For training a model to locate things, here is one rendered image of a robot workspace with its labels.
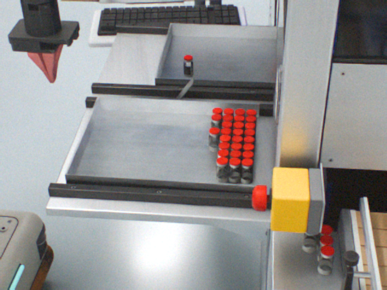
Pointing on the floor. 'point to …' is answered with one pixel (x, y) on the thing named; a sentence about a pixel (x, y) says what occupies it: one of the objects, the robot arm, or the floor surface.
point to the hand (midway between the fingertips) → (52, 77)
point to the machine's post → (304, 85)
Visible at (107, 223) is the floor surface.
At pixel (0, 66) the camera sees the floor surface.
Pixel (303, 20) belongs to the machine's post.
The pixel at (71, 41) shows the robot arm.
